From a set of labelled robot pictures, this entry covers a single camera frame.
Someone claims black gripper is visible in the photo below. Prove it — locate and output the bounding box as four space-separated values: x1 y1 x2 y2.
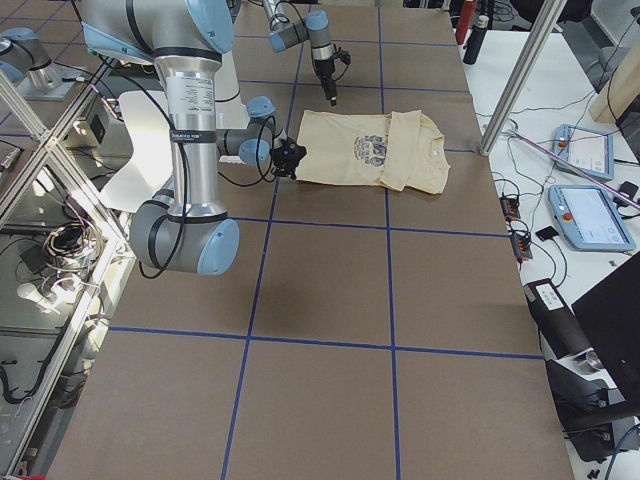
270 140 306 180
314 58 337 107

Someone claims aluminium frame post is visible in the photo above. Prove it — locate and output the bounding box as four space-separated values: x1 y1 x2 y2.
478 0 566 156

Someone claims upper blue teach pendant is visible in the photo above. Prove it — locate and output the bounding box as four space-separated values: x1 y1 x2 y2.
552 124 614 181

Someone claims black water bottle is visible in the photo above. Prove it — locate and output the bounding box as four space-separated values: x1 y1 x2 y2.
463 15 490 65

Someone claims blue teach pendant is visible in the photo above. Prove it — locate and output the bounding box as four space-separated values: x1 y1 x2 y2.
547 185 636 252
552 124 614 181

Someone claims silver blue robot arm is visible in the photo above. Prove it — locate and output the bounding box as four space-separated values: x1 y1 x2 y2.
262 1 351 106
81 1 306 276

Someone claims black monitor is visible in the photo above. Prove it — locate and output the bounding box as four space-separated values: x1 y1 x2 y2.
572 255 639 399

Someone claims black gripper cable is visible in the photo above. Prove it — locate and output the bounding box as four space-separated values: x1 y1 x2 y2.
137 114 286 281

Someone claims cream long sleeve shirt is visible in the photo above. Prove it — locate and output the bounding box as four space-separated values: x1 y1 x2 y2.
296 110 450 194

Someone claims red bottle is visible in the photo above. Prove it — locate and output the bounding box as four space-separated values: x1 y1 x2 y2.
455 0 477 45

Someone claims brown cardboard roll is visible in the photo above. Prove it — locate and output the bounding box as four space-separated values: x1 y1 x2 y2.
523 279 591 358

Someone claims lower blue teach pendant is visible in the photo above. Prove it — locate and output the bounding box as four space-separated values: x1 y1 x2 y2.
547 185 636 252

